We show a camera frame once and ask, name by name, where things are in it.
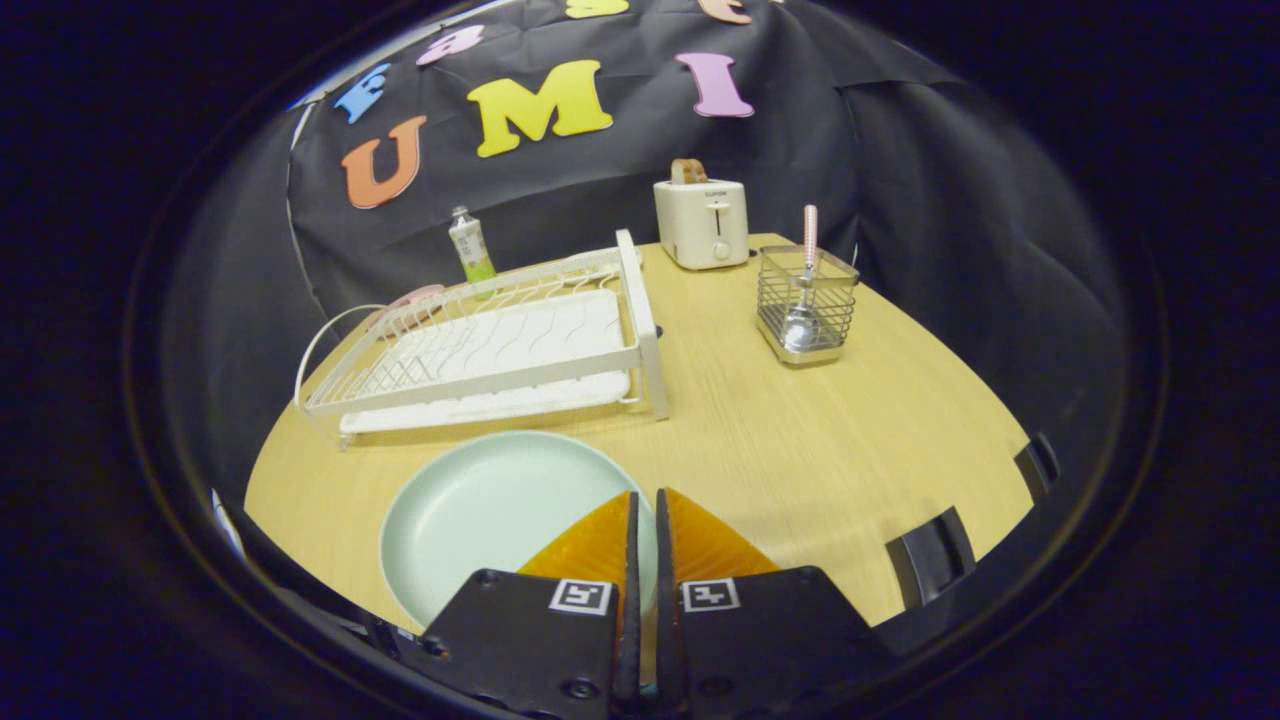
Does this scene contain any spoon with red checked handle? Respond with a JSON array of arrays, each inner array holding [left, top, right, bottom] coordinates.
[[782, 205, 823, 353]]

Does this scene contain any metal wire basket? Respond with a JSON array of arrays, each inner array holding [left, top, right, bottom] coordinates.
[[756, 245, 861, 366]]

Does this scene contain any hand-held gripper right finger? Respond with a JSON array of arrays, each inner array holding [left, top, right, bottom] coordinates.
[[655, 488, 901, 720]]

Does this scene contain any white wire dish rack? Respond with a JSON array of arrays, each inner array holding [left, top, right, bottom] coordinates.
[[295, 230, 671, 451]]

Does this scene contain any clear bottle green liquid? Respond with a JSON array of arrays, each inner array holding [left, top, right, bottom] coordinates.
[[448, 207, 497, 284]]

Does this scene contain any pink plate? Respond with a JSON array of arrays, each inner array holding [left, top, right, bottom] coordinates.
[[375, 284, 446, 321]]

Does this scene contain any pale green plate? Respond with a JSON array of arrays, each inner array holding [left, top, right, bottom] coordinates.
[[380, 430, 659, 629]]

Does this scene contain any cream toaster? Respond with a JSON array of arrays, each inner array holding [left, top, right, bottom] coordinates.
[[654, 178, 750, 271]]

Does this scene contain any black backdrop cloth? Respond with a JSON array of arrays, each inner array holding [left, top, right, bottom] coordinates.
[[170, 0, 1131, 521]]

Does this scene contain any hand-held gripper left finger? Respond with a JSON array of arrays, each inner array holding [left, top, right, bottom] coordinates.
[[395, 490, 642, 720]]

